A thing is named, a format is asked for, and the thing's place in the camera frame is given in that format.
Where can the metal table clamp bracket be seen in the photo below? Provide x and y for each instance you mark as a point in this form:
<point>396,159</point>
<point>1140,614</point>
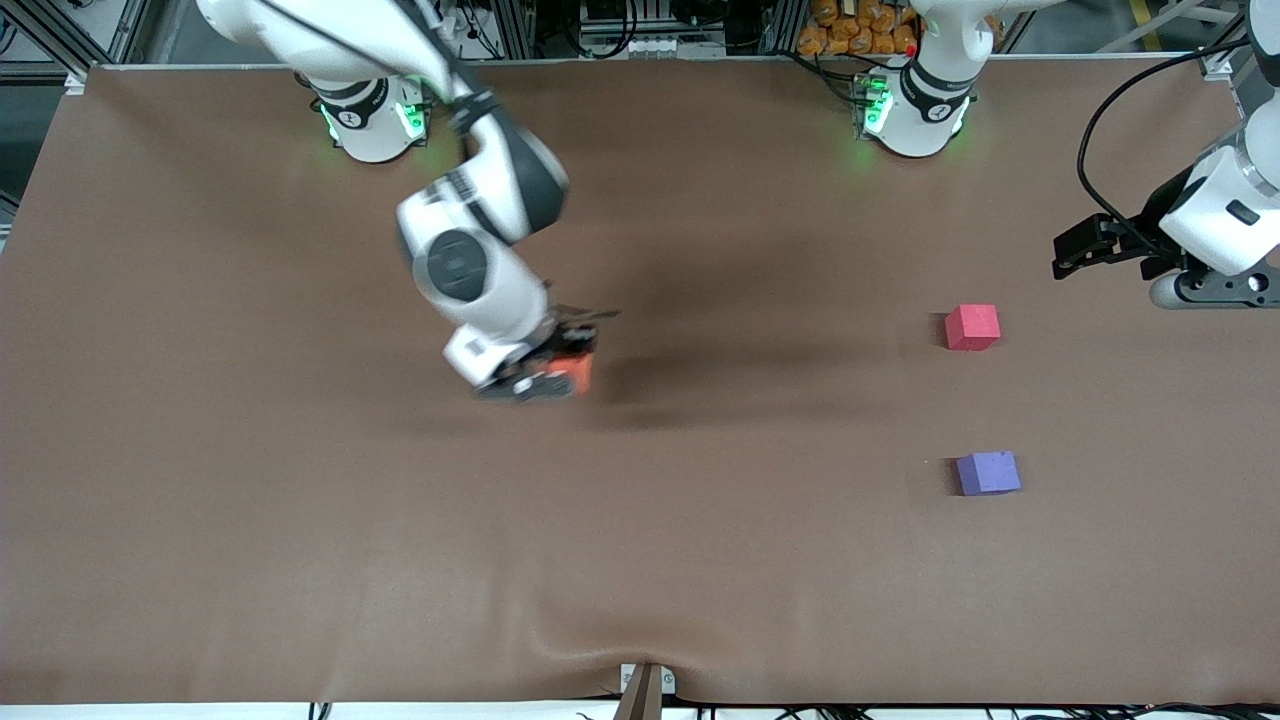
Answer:
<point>668,680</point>

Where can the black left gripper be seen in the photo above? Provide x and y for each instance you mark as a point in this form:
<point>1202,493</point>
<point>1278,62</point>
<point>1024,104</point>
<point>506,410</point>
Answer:
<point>1148,238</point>

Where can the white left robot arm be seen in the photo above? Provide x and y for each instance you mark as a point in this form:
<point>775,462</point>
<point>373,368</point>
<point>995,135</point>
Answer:
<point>925,110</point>

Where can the green lit controller board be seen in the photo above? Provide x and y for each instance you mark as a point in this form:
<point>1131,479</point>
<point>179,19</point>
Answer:
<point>866,100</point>

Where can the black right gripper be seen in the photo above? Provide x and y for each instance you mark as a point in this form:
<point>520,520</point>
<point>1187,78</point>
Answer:
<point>563,337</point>

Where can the pink foam block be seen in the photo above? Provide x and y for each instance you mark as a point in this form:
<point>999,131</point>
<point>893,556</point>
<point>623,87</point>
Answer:
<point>972,327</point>

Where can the bag of orange fruits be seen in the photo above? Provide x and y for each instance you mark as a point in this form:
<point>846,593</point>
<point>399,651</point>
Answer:
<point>850,28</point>

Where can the purple foam block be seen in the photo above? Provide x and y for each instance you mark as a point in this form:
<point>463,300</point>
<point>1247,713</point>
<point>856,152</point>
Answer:
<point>989,473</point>

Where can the brown table mat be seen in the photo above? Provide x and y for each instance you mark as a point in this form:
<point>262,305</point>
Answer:
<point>640,500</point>

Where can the brown clamp bar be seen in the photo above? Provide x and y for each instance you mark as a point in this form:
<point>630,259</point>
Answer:
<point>640,700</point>

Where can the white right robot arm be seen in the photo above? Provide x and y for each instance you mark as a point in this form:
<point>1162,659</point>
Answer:
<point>480,270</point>

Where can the white power strip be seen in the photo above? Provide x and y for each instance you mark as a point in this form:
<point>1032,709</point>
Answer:
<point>470,25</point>

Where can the orange foam block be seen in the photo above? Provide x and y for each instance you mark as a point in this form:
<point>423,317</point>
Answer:
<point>578,372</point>

